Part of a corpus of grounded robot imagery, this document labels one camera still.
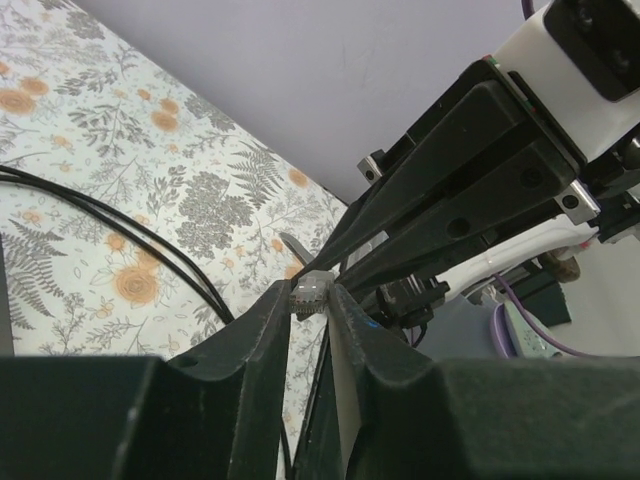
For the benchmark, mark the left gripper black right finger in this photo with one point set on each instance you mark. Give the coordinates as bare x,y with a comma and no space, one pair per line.
402,415

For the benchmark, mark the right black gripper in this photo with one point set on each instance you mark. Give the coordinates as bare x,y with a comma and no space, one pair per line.
482,165

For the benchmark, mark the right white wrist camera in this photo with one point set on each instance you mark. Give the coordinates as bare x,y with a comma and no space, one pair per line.
580,61

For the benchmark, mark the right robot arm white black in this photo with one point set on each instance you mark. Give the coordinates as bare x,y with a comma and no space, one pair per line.
609,178

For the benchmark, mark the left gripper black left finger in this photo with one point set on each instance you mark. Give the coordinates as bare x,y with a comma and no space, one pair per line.
213,412

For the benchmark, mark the floral tablecloth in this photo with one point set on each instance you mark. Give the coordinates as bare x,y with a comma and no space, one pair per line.
81,107

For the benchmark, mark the black network switch box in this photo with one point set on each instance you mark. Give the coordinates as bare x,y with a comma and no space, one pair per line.
6,338

